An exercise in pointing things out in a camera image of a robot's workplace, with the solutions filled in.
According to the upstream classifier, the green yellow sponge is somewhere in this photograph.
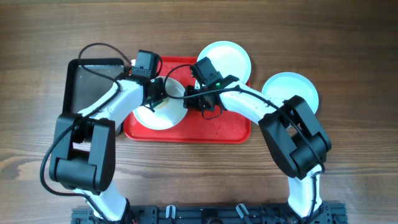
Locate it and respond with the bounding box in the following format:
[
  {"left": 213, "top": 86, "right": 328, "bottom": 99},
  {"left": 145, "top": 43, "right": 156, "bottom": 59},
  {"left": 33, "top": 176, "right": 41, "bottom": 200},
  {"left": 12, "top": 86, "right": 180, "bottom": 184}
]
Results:
[{"left": 152, "top": 98, "right": 169, "bottom": 110}]

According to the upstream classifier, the red plastic tray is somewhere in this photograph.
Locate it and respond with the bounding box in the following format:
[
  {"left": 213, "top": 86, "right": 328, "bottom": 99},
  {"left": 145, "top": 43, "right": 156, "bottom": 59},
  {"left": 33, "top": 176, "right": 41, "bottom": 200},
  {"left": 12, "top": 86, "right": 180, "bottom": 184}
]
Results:
[{"left": 123, "top": 55, "right": 252, "bottom": 144}]

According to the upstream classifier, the light blue plate top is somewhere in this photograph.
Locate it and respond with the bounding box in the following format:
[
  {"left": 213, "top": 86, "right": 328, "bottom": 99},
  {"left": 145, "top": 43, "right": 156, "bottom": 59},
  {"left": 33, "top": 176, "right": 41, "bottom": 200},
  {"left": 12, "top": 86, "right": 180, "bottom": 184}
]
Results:
[{"left": 197, "top": 40, "right": 252, "bottom": 85}]

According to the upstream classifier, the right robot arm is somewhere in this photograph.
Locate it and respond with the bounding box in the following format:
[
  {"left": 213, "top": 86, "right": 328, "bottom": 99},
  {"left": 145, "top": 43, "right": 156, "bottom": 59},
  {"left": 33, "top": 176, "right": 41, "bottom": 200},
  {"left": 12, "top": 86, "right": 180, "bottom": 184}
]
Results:
[{"left": 183, "top": 75, "right": 331, "bottom": 223}]

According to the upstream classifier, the light blue plate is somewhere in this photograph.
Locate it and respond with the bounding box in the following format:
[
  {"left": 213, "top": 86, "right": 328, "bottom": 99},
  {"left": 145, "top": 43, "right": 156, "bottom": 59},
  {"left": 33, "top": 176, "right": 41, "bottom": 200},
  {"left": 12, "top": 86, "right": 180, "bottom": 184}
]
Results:
[
  {"left": 197, "top": 40, "right": 252, "bottom": 85},
  {"left": 261, "top": 72, "right": 320, "bottom": 114}
]

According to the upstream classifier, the white plate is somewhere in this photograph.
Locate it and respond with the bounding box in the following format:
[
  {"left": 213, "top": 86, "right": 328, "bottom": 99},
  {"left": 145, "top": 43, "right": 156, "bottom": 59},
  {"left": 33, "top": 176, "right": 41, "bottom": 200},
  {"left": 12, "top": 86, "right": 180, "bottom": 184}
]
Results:
[{"left": 132, "top": 76, "right": 189, "bottom": 131}]

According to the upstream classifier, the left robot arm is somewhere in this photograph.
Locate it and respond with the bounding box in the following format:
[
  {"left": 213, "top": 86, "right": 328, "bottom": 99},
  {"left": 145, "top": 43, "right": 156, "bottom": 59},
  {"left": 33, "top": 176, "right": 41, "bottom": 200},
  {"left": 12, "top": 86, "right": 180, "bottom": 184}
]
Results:
[{"left": 40, "top": 78, "right": 165, "bottom": 223}]

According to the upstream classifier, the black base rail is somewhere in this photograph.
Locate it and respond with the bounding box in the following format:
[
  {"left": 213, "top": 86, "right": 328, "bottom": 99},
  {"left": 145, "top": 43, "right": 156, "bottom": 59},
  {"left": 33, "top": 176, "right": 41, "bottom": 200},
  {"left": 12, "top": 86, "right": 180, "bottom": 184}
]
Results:
[{"left": 70, "top": 202, "right": 348, "bottom": 224}]

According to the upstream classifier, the black metal tray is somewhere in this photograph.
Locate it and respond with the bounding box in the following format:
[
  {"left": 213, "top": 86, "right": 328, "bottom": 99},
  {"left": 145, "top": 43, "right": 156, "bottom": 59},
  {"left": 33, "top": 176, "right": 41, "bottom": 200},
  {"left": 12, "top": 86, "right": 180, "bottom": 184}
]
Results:
[{"left": 62, "top": 58, "right": 124, "bottom": 113}]

